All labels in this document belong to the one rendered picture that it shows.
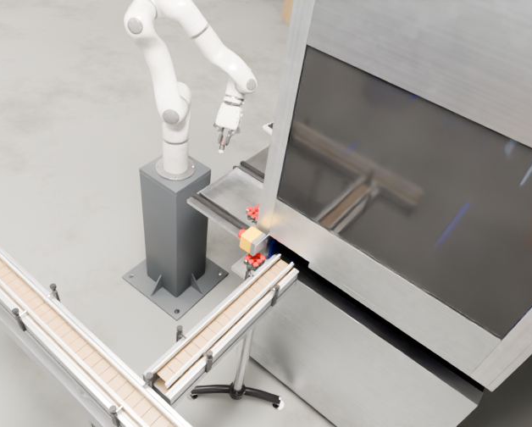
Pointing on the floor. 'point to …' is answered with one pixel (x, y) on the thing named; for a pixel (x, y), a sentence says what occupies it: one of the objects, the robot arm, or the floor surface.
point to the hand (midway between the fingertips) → (224, 140)
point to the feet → (236, 393)
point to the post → (284, 114)
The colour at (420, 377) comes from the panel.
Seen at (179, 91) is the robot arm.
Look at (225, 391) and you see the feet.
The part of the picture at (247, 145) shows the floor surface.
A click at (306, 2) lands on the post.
